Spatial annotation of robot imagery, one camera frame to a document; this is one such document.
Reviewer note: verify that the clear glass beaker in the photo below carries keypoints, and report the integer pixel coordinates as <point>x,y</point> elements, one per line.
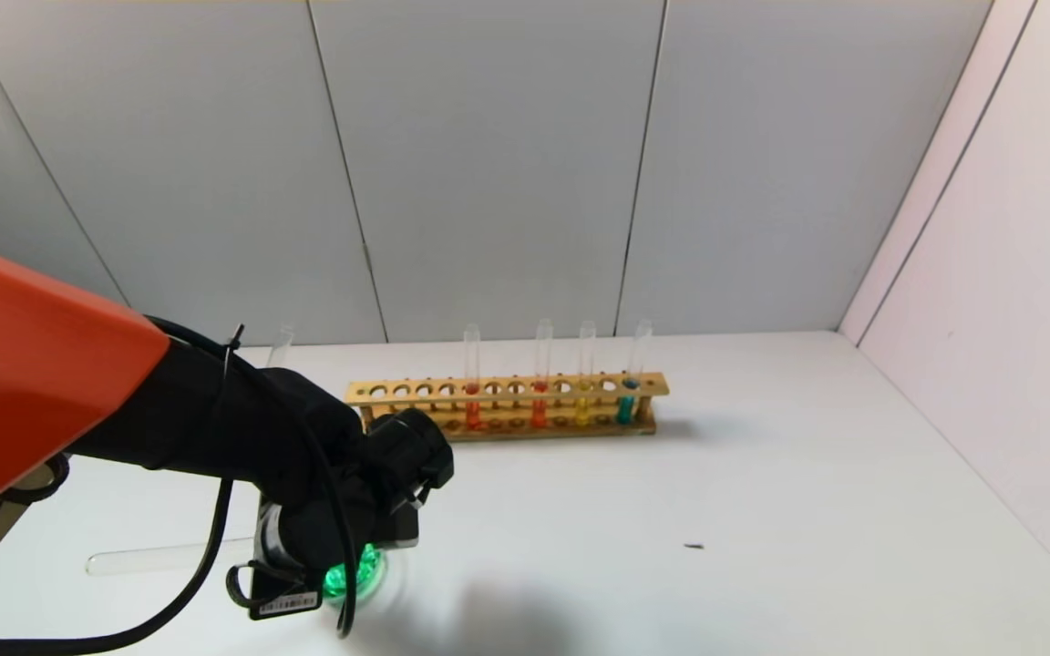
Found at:
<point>365,574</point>

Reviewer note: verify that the orange pigment glass test tube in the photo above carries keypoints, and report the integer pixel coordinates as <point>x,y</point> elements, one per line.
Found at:
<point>472,410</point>
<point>539,415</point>

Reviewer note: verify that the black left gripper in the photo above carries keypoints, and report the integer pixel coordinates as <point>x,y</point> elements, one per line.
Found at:
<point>286,602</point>

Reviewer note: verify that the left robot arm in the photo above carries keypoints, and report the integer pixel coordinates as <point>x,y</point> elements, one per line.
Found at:
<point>33,383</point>

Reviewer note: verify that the blue pigment glass test tube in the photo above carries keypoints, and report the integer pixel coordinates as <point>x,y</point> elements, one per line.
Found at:
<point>624,410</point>
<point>281,344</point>

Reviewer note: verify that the wooden test tube rack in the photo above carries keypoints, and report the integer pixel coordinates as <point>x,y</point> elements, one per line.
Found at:
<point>525,387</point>

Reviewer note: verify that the yellow pigment glass test tube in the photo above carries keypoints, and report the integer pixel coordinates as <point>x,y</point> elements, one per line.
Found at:
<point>169,556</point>
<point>581,412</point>

